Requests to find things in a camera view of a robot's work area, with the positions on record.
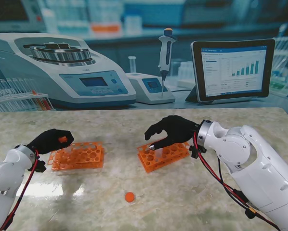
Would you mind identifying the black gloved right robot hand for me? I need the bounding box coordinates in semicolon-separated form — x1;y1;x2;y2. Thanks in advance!
144;115;200;151

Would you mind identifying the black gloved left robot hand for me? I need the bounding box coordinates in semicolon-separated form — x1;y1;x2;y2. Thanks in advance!
27;128;75;156

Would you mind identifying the orange test tube rack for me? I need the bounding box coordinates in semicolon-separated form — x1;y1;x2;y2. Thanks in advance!
137;141;191;174
48;141;104;172

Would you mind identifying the printed laboratory backdrop poster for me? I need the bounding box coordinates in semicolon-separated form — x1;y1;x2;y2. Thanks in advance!
0;0;288;114

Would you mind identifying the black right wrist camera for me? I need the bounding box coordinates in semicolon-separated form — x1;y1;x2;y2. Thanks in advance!
189;143;207;159

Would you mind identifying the red left arm cable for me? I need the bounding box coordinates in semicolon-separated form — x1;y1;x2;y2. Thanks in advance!
0;149;39;231

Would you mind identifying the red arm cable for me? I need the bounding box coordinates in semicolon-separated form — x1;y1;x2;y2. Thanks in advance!
193;131;281;231
0;149;39;231

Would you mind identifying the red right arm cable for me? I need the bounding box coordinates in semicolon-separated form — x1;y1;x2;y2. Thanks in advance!
193;131;281;231

